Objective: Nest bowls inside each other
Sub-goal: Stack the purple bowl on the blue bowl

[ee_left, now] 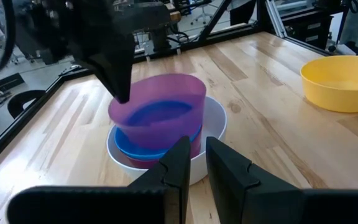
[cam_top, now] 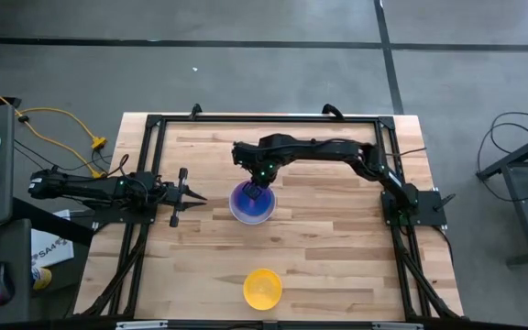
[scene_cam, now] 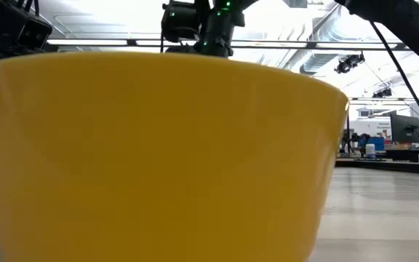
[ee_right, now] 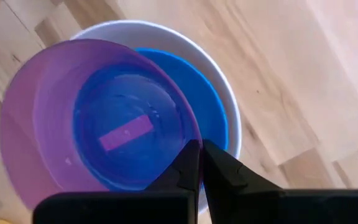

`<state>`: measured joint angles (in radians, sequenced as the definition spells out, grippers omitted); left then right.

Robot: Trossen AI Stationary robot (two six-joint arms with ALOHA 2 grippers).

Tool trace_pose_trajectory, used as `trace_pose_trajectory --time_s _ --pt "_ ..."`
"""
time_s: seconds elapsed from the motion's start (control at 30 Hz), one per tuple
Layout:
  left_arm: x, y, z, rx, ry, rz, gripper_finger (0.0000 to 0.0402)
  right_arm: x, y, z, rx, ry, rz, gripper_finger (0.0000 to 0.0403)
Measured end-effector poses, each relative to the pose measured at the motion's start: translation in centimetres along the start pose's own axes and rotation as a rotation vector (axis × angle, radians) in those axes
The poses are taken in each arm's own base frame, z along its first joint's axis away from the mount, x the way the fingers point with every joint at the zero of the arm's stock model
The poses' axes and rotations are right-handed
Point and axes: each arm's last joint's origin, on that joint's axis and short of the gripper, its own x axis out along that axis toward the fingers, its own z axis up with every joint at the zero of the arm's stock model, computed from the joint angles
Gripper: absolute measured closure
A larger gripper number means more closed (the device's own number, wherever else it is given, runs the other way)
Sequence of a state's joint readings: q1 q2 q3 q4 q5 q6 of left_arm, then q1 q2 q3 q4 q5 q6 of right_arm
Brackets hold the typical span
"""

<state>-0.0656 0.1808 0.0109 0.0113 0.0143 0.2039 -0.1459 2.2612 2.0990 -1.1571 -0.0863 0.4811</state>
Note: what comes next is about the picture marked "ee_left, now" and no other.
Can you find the black storage cabinet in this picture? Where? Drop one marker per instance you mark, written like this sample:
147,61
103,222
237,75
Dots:
309,28

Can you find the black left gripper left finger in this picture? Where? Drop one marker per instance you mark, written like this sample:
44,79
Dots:
154,202

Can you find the purple plastic bowl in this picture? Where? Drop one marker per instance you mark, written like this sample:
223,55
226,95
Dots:
154,133

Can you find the pink plastic bowl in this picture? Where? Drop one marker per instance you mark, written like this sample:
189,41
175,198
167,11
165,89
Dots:
141,163

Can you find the office chair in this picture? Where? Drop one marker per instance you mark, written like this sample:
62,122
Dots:
201,14

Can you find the blue plastic bowl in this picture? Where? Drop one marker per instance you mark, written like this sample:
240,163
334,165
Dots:
132,151

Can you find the black aluminium table frame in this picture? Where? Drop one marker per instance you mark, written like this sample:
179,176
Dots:
222,35

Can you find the yellow plastic bowl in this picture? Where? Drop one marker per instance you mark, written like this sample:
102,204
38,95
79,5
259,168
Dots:
328,99

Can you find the large white bowl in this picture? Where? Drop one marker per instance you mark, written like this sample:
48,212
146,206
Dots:
216,121

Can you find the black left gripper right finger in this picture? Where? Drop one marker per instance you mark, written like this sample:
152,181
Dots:
259,199

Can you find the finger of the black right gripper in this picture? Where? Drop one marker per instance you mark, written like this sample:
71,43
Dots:
115,77

